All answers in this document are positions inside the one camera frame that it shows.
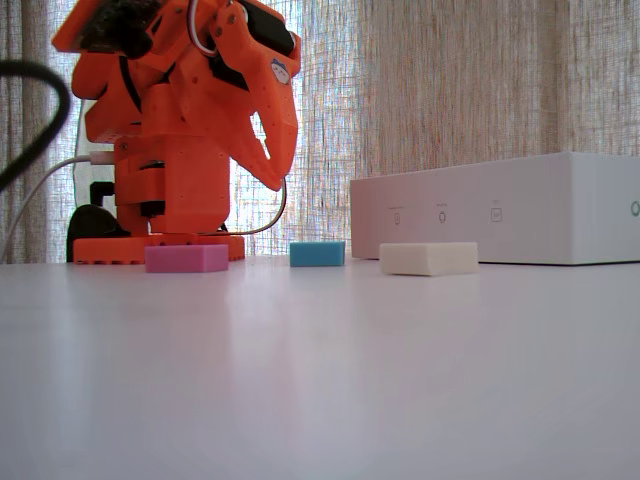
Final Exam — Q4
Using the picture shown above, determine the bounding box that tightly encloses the white cardboard bin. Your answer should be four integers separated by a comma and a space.
349, 151, 640, 265

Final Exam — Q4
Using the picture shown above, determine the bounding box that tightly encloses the orange gripper black servo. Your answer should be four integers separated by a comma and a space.
199, 0, 302, 192

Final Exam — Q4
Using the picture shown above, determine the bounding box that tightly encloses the beige woven curtain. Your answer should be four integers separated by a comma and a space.
0, 0, 640, 265

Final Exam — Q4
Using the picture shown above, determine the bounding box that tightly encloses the black camera cable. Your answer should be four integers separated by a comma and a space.
117, 52, 144, 109

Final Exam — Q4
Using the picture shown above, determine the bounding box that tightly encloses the black table clamp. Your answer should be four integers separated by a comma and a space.
66, 181, 132, 264

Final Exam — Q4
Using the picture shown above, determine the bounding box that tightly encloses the white usb cable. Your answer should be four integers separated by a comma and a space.
0, 152, 117, 265

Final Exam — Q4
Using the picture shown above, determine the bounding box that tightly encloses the blue cuboid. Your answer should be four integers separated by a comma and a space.
289, 240, 347, 268

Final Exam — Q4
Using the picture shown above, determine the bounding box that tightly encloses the thick black cable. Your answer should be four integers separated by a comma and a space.
0, 59, 72, 194

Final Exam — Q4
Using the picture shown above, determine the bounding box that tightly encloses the white servo wire loop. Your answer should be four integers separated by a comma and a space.
186, 0, 220, 56

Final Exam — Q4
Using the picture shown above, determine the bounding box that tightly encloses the thin servo wire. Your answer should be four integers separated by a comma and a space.
197, 175, 289, 236

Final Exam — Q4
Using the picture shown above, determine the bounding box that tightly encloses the pink cuboid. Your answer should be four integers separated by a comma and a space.
144, 243, 230, 274

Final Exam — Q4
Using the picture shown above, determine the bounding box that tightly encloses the cream white cuboid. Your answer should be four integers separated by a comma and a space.
378, 241, 480, 277

